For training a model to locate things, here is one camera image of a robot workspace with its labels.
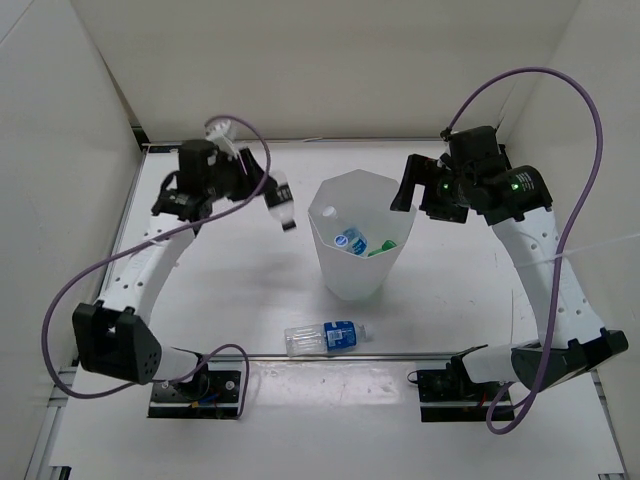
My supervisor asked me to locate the white translucent plastic bin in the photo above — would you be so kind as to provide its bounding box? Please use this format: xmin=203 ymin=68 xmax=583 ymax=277
xmin=308 ymin=169 xmax=416 ymax=301

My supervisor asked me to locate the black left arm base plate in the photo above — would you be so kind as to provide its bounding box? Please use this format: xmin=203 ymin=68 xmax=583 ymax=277
xmin=147 ymin=355 xmax=249 ymax=420

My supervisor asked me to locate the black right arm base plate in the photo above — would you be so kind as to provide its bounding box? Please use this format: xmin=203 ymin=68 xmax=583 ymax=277
xmin=407 ymin=360 xmax=501 ymax=423

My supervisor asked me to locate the blue label bottle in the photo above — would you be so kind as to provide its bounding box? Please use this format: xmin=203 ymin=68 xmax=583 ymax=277
xmin=322 ymin=206 xmax=368 ymax=256
xmin=284 ymin=321 xmax=368 ymax=357

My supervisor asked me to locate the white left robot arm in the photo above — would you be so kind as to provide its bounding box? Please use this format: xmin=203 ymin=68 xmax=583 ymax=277
xmin=72 ymin=139 xmax=296 ymax=400

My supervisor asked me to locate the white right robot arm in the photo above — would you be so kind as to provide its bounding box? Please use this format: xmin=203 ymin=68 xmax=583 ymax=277
xmin=391 ymin=153 xmax=629 ymax=400

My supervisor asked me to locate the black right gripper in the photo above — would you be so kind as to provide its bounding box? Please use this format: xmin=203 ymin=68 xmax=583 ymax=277
xmin=390 ymin=155 xmax=474 ymax=225

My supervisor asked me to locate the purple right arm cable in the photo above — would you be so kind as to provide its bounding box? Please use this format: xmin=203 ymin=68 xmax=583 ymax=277
xmin=439 ymin=67 xmax=603 ymax=434

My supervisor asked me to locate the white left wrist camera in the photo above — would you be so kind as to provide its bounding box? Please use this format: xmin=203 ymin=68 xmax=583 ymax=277
xmin=204 ymin=119 xmax=239 ymax=157

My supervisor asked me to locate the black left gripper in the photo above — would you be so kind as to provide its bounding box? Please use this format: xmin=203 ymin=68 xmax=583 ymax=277
xmin=203 ymin=146 xmax=277 ymax=203

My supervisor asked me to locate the clear unlabelled plastic bottle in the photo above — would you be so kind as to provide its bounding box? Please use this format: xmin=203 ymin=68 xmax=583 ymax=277
xmin=334 ymin=234 xmax=350 ymax=248

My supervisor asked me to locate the black label small bottle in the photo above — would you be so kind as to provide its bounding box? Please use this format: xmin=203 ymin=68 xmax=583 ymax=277
xmin=264 ymin=171 xmax=297 ymax=231

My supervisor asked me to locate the green plastic bottle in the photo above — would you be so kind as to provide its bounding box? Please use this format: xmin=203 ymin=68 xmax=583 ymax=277
xmin=367 ymin=240 xmax=397 ymax=257

